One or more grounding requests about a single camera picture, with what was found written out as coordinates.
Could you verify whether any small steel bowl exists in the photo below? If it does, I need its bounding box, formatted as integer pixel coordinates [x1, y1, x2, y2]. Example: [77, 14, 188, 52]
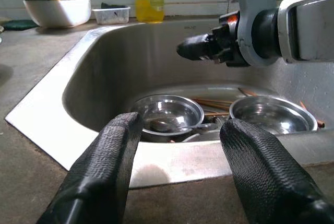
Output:
[129, 94, 205, 143]

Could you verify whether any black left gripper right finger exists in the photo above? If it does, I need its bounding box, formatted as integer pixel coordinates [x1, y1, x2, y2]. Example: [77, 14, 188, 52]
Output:
[220, 118, 334, 224]

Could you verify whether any stainless steel kitchen sink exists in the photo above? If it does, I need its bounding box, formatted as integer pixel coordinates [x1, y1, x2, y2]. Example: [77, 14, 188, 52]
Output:
[4, 19, 334, 190]

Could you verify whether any white plastic bowl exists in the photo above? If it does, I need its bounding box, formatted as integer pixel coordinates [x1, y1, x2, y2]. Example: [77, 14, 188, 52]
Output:
[22, 0, 92, 29]

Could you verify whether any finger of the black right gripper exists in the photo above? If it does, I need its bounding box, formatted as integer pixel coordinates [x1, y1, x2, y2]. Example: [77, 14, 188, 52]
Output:
[176, 32, 217, 62]

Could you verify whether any green scouring pad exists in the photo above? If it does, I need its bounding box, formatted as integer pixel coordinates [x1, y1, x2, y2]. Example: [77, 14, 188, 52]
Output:
[101, 2, 126, 9]
[2, 19, 40, 31]

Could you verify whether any small clear plastic container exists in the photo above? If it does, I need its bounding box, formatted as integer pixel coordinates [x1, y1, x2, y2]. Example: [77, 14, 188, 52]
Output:
[92, 5, 131, 26]

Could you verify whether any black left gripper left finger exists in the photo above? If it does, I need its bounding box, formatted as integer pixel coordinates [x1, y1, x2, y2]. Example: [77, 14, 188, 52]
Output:
[36, 111, 143, 224]

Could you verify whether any brown wooden chopstick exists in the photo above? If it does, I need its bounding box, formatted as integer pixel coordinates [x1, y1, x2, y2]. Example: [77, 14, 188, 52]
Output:
[299, 101, 326, 127]
[200, 103, 231, 111]
[237, 87, 258, 97]
[205, 112, 230, 118]
[192, 98, 233, 105]

